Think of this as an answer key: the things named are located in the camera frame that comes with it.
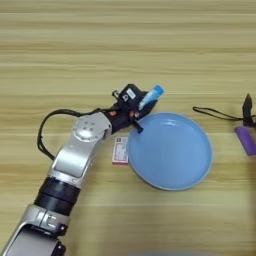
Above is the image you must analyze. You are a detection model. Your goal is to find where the red and white small box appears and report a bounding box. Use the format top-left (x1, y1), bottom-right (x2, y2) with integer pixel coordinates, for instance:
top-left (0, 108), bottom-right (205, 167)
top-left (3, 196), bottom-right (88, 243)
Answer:
top-left (111, 136), bottom-right (130, 166)

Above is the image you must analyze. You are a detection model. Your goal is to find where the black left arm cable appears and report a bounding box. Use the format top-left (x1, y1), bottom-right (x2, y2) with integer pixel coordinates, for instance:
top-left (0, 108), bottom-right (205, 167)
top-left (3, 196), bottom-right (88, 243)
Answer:
top-left (36, 106), bottom-right (113, 162)

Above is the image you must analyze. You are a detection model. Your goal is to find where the blue round plate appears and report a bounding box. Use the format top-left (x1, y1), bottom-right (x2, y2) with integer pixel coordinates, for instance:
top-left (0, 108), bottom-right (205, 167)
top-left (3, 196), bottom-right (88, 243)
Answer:
top-left (127, 111), bottom-right (214, 191)

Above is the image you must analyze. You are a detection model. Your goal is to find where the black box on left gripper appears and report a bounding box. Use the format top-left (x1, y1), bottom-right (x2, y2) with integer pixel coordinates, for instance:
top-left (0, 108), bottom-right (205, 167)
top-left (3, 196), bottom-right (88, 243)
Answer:
top-left (117, 83), bottom-right (148, 109)

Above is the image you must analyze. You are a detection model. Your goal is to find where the yellow tape measure with strap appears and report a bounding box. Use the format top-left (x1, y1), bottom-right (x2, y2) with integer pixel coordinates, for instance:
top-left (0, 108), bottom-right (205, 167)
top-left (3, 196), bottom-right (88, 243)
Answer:
top-left (192, 105), bottom-right (256, 123)

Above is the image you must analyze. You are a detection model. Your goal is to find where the purple rectangular block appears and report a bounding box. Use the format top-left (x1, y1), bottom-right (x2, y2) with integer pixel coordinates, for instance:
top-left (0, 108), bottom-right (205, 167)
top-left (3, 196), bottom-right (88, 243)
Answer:
top-left (234, 125), bottom-right (256, 157)

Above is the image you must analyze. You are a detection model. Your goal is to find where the blue glue stick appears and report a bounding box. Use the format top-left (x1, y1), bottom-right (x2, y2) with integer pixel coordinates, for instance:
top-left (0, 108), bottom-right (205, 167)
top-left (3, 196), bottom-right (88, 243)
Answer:
top-left (137, 84), bottom-right (166, 111)

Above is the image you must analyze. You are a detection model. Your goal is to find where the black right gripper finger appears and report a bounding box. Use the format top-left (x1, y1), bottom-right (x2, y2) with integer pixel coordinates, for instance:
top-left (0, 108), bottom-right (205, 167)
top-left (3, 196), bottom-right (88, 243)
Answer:
top-left (242, 93), bottom-right (256, 128)

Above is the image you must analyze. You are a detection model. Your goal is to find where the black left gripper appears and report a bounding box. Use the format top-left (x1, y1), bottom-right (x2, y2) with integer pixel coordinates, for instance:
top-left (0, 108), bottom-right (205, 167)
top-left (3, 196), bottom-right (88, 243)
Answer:
top-left (106, 89), bottom-right (159, 135)

